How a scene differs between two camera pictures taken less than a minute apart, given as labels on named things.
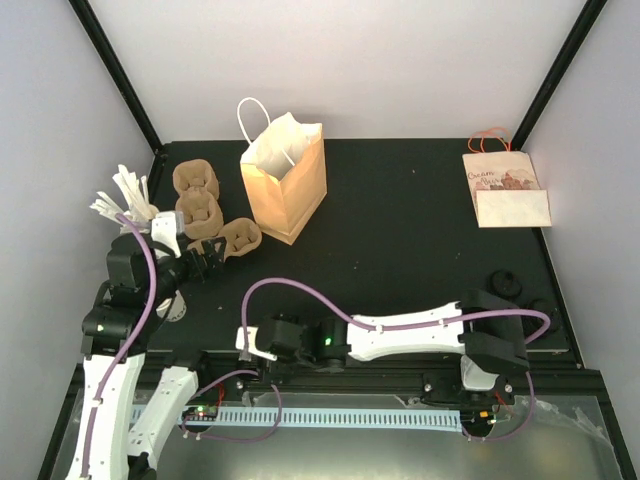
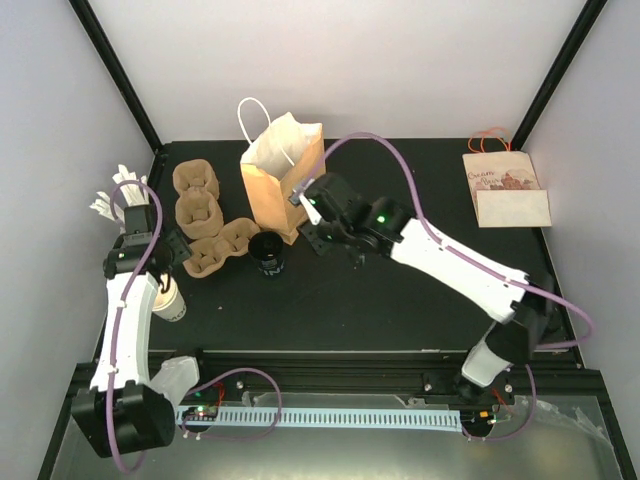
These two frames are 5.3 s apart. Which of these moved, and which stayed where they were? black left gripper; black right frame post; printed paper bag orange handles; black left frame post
Moved: black left gripper
Stayed: printed paper bag orange handles; black right frame post; black left frame post
